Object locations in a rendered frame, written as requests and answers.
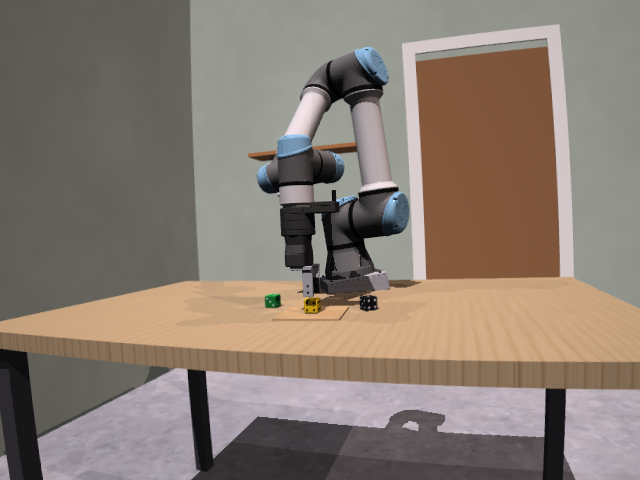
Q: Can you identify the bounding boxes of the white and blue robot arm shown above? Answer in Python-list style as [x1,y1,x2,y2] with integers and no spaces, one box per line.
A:
[257,47,409,280]

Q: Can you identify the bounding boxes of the yellow die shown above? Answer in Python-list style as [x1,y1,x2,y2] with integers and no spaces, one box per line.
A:
[304,298,321,313]

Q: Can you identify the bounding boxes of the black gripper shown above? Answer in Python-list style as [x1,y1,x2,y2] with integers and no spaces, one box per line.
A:
[277,185,340,297]

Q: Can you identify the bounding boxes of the green die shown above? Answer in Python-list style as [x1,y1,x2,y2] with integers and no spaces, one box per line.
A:
[265,294,281,308]

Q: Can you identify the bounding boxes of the black die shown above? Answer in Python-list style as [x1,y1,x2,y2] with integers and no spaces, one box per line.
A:
[359,295,377,311]

